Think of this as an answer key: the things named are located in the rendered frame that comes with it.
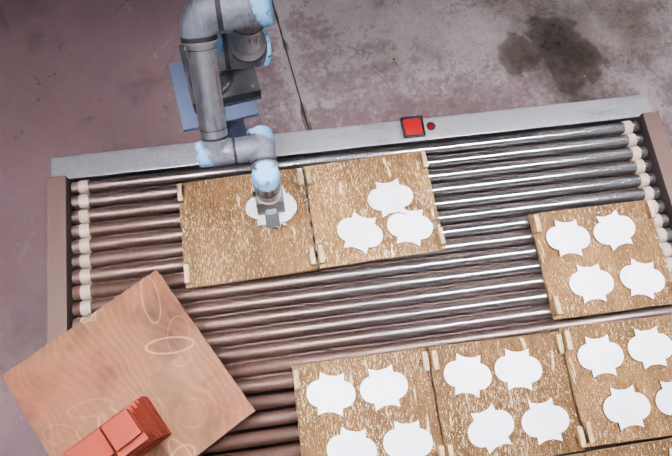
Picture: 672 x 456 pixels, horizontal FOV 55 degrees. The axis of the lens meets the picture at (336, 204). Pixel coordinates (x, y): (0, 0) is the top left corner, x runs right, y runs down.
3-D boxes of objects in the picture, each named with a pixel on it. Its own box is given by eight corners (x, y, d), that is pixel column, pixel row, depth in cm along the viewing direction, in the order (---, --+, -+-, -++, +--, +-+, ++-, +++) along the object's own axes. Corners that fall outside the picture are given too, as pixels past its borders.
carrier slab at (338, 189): (303, 168, 216) (303, 166, 214) (422, 151, 220) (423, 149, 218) (319, 269, 205) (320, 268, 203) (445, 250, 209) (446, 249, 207)
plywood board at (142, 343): (4, 376, 180) (1, 376, 179) (157, 270, 192) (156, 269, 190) (99, 533, 169) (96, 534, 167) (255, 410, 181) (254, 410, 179)
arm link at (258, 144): (232, 126, 181) (237, 162, 178) (272, 122, 182) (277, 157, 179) (234, 138, 188) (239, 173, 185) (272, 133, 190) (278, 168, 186)
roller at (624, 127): (75, 184, 215) (70, 179, 210) (631, 123, 232) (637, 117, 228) (75, 198, 213) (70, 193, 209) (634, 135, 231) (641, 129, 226)
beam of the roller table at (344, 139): (57, 163, 219) (50, 157, 213) (638, 101, 237) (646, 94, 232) (57, 187, 216) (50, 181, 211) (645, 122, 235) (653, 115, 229)
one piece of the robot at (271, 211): (255, 218, 185) (259, 233, 200) (286, 213, 186) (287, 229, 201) (250, 179, 188) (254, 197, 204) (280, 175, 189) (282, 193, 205)
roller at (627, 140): (75, 198, 213) (70, 193, 209) (635, 135, 231) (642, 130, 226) (75, 212, 212) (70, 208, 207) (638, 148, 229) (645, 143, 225)
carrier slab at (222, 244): (177, 185, 212) (176, 183, 210) (301, 169, 216) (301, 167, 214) (186, 289, 201) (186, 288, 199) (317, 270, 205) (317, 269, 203)
